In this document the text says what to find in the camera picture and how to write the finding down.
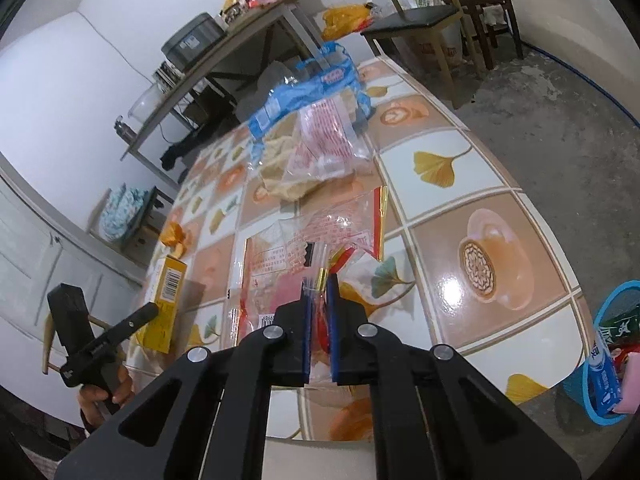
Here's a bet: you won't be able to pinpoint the yellow plastic bag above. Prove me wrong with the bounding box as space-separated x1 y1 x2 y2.
321 4 374 42

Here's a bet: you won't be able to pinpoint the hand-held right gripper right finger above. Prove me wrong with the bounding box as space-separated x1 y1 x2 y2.
327 272 583 480

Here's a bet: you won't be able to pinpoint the white mattress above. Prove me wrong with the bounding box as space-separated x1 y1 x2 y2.
491 0 640 127

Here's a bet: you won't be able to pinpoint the clear red-print snack bag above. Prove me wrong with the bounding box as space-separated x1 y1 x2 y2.
277 186 391 311

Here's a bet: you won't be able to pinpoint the orange snack wrapper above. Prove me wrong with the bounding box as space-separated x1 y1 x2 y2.
159 220 194 259

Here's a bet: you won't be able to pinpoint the clear red-printed bag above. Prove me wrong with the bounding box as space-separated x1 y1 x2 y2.
227 232 313 356

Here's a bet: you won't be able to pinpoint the grey rice cooker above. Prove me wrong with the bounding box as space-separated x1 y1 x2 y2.
161 12 227 74

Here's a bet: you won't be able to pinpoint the clear bag with red print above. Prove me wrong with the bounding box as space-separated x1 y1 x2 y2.
282 99 376 186

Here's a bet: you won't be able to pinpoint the green packet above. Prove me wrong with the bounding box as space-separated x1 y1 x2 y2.
597 310 640 342

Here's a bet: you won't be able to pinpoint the person's left hand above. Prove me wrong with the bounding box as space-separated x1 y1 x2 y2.
76 360 136 428

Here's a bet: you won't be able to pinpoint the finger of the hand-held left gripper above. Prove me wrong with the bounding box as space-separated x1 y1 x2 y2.
94 304 159 357

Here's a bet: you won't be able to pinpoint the blue patterned cushion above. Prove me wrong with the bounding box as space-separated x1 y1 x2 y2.
101 185 157 244

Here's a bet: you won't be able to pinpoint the wooden chair with dark seat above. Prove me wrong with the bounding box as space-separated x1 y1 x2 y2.
361 0 494 109

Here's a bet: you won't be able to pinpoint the metal cups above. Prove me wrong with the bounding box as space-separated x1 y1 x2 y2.
152 60 187 94

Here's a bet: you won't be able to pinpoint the table with floral tablecloth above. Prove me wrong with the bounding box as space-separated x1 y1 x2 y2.
125 57 586 443

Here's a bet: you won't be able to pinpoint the black cloth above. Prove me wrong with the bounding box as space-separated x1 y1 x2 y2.
160 130 202 172

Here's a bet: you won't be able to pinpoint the white panelled cabinet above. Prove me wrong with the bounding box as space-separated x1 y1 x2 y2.
0 160 147 411

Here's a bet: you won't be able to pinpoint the glass bowl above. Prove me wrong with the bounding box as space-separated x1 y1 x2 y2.
127 82 164 124

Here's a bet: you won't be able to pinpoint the white box with orange print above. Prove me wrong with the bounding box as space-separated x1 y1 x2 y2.
414 25 464 69

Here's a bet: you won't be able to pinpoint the blue plastic bag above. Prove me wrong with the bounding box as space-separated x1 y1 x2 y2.
247 42 375 142

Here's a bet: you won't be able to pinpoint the blue plastic basket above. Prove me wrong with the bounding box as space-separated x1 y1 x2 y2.
561 280 640 429

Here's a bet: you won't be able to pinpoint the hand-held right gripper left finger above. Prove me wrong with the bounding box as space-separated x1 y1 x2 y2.
55 277 313 480

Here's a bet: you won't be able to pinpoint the wooden chair with cushion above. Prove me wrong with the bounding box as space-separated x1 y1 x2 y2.
89 185 174 262

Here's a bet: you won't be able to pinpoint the blue and white packet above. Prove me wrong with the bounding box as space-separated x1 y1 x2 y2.
585 337 624 417

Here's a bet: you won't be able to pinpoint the yellow cardboard box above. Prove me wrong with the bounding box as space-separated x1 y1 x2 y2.
134 255 189 354

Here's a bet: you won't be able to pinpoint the grey side table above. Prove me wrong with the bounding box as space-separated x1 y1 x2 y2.
120 0 332 177

